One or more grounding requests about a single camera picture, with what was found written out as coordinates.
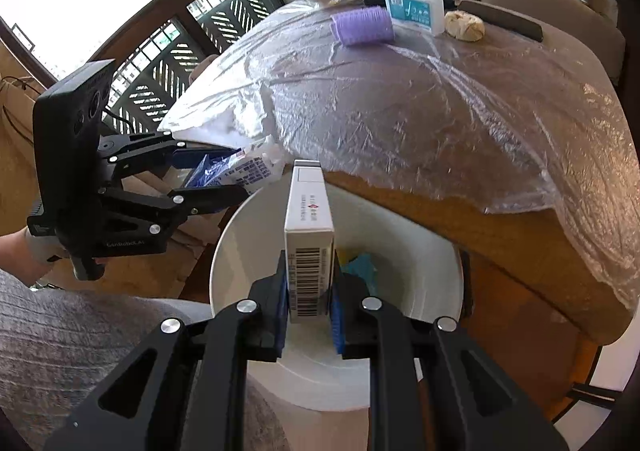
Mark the person's left forearm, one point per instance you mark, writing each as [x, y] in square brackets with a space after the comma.
[20, 256]

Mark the white slim carton box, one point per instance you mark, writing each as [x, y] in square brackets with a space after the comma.
[307, 231]

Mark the white teal plastic box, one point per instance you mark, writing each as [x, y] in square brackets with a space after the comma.
[415, 11]

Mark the grey sofa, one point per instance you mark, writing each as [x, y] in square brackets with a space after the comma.
[575, 41]

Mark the black flat pad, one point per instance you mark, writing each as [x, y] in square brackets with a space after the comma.
[505, 21]

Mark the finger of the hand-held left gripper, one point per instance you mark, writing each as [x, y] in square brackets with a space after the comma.
[182, 165]
[200, 198]

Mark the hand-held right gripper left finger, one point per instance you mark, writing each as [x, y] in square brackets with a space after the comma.
[281, 311]

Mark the clear plastic table sheet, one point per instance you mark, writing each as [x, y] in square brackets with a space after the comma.
[400, 106]

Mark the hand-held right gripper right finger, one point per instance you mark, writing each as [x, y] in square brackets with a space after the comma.
[336, 326]

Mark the beige round bun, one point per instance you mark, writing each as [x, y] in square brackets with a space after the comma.
[465, 26]

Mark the blue white plastic packet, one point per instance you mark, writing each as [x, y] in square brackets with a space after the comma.
[250, 171]

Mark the person's grey knit clothing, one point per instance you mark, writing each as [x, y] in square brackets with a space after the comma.
[60, 341]

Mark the purple hair roller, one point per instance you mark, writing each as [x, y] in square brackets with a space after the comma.
[362, 26]

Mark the white round waste bin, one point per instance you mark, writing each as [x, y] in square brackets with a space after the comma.
[415, 271]

